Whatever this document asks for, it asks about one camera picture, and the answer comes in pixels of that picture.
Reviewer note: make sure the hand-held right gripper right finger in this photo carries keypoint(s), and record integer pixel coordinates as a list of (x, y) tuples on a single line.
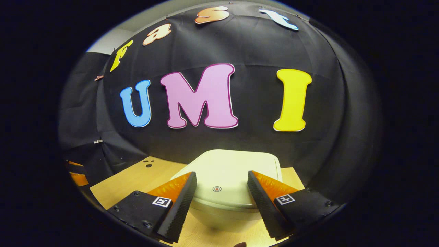
[(264, 209)]

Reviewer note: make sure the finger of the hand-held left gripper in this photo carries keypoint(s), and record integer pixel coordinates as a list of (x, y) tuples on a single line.
[(74, 164), (79, 179)]

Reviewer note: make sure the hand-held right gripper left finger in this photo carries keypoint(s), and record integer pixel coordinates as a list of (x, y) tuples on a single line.
[(180, 209)]

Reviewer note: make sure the green desktop garbage bin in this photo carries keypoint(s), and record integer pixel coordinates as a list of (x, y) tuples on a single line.
[(226, 168)]

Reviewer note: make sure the wooden desktop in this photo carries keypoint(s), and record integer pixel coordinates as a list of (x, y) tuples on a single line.
[(137, 181)]

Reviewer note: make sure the orange backdrop clip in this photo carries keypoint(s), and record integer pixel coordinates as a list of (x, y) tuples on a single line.
[(98, 78)]

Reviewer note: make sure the black backdrop cloth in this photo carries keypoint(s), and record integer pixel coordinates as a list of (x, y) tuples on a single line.
[(257, 103)]

